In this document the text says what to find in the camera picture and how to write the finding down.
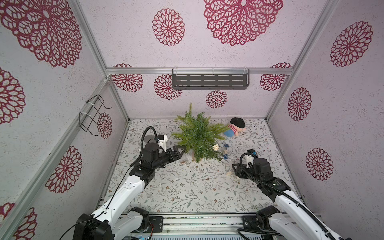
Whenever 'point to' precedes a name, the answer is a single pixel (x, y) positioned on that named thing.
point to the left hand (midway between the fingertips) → (182, 151)
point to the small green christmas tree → (198, 135)
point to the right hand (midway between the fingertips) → (235, 164)
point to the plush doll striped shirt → (237, 125)
